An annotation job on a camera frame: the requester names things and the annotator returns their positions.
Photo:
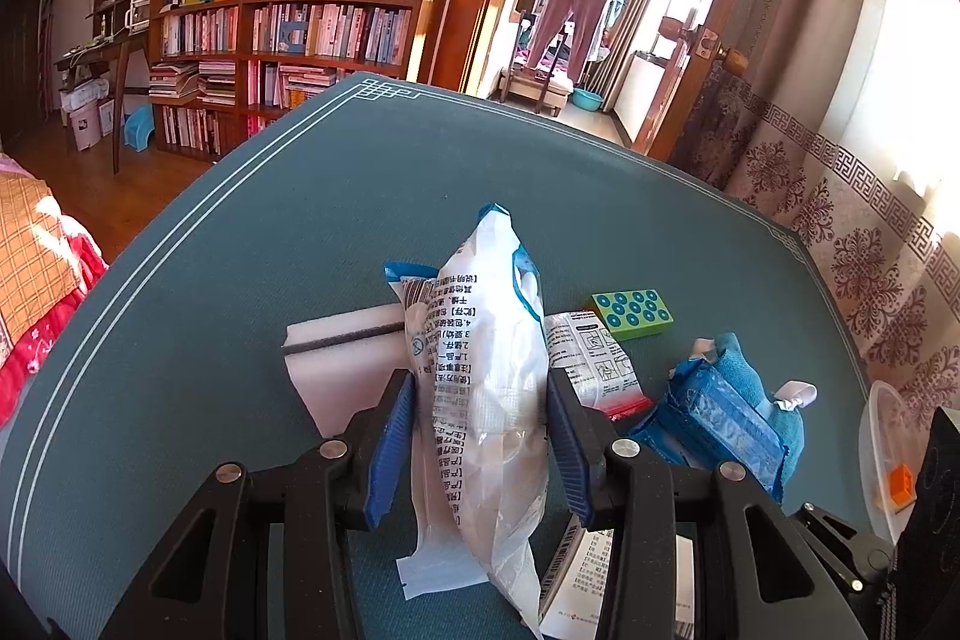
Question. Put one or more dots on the white curtain with purple pattern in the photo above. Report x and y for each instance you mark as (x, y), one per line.
(847, 220)

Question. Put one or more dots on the orange plaid blanket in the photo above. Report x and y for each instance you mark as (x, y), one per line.
(37, 250)

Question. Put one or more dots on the white sachet with red edge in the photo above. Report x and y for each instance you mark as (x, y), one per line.
(592, 355)

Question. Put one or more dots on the wooden desk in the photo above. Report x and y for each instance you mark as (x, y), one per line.
(97, 55)

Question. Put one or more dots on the white sponge with grey stripe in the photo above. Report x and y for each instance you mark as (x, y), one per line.
(322, 370)

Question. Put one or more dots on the blue plastic stool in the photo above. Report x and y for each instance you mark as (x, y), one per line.
(140, 129)

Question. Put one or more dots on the white and blue plastic packet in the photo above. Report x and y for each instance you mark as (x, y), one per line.
(480, 385)

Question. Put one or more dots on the brass door knob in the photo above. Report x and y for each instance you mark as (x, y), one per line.
(736, 61)

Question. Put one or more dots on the blue plastic basin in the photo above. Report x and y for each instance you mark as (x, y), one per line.
(589, 100)

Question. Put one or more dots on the wooden bookshelf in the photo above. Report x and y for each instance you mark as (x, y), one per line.
(244, 3)

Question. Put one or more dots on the clear plastic bowl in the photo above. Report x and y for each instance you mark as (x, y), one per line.
(874, 445)

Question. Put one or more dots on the hanging mauve pants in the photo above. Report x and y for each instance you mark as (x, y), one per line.
(577, 3)

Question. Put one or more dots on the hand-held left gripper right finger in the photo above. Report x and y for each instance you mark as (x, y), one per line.
(570, 460)

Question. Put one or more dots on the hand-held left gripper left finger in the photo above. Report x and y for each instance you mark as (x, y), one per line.
(394, 452)

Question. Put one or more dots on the green block with blue dots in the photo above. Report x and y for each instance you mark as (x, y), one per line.
(634, 312)

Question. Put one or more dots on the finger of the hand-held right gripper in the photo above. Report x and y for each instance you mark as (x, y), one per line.
(847, 550)

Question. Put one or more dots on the white and blue medicine box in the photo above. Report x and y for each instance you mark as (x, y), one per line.
(581, 580)

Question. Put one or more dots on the pink waste bin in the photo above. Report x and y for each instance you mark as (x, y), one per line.
(84, 124)

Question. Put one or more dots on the orange plastic piece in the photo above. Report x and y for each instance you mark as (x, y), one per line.
(896, 486)

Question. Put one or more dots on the blue foil packet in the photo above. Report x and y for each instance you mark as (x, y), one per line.
(712, 415)

